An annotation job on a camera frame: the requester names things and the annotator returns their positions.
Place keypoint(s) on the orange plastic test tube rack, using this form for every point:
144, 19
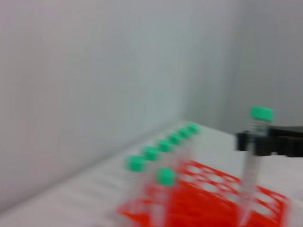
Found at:
189, 208

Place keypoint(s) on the clear test tube green cap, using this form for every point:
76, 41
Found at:
151, 153
185, 133
261, 113
166, 176
164, 145
194, 127
136, 163
175, 138

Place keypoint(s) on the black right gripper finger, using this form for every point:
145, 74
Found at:
286, 131
284, 146

